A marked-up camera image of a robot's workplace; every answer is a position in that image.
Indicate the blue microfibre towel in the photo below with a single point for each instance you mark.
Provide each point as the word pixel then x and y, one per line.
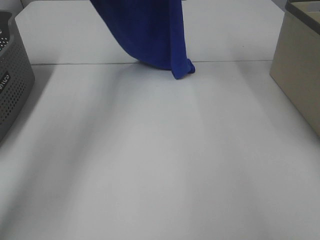
pixel 151 31

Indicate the beige bin with grey rim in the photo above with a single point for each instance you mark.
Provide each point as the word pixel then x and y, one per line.
pixel 296 61

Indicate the grey perforated plastic basket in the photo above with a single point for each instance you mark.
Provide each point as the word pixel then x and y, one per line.
pixel 16 74

